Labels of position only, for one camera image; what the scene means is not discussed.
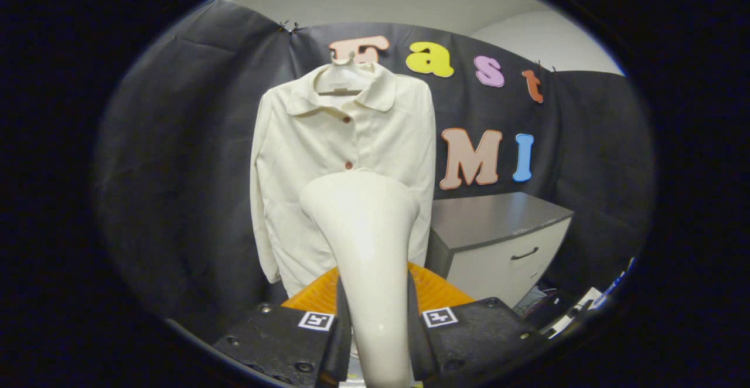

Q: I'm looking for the cream button-up shirt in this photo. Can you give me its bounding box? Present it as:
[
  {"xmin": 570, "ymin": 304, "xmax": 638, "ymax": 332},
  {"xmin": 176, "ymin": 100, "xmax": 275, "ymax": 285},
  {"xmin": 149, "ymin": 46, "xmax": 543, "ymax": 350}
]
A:
[{"xmin": 250, "ymin": 62, "xmax": 437, "ymax": 298}]

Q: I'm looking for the white plastic clothes hanger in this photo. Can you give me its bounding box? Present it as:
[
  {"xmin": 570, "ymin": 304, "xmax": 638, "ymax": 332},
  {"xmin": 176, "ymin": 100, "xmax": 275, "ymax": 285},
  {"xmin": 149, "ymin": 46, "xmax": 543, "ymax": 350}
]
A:
[{"xmin": 315, "ymin": 50, "xmax": 376, "ymax": 96}]

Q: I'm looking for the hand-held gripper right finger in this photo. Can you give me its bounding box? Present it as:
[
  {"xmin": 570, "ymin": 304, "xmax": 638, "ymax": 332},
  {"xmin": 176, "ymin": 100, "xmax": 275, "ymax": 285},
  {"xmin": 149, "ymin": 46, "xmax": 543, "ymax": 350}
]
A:
[{"xmin": 407, "ymin": 262, "xmax": 550, "ymax": 386}]

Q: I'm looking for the bundle of cables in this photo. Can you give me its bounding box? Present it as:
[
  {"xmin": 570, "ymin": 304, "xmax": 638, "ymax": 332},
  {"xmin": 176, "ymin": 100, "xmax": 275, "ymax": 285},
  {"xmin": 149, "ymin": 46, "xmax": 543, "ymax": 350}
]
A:
[{"xmin": 518, "ymin": 287, "xmax": 558, "ymax": 319}]

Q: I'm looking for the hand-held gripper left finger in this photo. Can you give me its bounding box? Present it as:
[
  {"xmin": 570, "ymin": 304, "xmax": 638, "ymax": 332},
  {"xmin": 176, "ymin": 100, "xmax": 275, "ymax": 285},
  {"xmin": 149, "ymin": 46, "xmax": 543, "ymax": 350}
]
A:
[{"xmin": 212, "ymin": 267, "xmax": 353, "ymax": 388}]

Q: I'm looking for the blue and white object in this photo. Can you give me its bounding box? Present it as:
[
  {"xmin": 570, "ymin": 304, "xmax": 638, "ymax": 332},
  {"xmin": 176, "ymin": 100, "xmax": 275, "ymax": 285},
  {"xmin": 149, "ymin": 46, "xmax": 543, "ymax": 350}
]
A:
[{"xmin": 589, "ymin": 257, "xmax": 637, "ymax": 310}]

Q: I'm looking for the grey-topped white cabinet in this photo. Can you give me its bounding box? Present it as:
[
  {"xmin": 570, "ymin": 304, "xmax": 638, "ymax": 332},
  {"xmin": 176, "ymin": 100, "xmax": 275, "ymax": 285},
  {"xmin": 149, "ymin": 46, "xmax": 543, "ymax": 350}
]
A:
[{"xmin": 425, "ymin": 192, "xmax": 575, "ymax": 309}]

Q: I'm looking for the white paper sheet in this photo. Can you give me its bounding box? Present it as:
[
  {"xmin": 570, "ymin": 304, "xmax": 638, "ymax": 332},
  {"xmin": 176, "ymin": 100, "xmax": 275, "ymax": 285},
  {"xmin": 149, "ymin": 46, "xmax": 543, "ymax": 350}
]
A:
[{"xmin": 542, "ymin": 287, "xmax": 604, "ymax": 337}]

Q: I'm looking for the white garment steamer head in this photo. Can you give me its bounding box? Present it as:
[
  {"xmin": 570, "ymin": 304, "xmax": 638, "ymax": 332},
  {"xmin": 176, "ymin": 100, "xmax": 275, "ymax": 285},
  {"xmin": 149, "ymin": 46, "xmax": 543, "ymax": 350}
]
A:
[{"xmin": 299, "ymin": 170, "xmax": 421, "ymax": 388}]

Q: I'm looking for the black backdrop cloth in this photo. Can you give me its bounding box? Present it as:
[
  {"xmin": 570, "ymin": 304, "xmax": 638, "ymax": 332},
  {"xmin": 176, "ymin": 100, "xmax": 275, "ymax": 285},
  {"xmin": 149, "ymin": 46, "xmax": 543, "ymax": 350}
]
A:
[{"xmin": 94, "ymin": 0, "xmax": 656, "ymax": 342}]

